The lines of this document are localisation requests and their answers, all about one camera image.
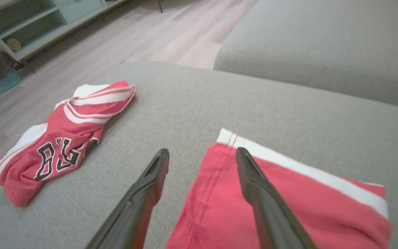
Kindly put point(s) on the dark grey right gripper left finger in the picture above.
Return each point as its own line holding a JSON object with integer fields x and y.
{"x": 133, "y": 214}

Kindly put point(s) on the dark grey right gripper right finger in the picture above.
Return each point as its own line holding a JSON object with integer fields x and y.
{"x": 271, "y": 214}

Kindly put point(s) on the red shorts with white stripe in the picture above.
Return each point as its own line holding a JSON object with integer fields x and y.
{"x": 323, "y": 214}

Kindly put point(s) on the red basketball jersey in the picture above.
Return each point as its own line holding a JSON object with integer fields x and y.
{"x": 64, "y": 138}

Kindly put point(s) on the narrow grey sofa seat cushion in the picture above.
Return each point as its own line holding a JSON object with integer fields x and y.
{"x": 323, "y": 45}

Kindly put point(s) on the beige round ball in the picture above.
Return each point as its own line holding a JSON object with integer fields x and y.
{"x": 13, "y": 44}

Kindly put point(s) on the pale green TV cabinet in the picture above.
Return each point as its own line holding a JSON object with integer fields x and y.
{"x": 47, "y": 20}

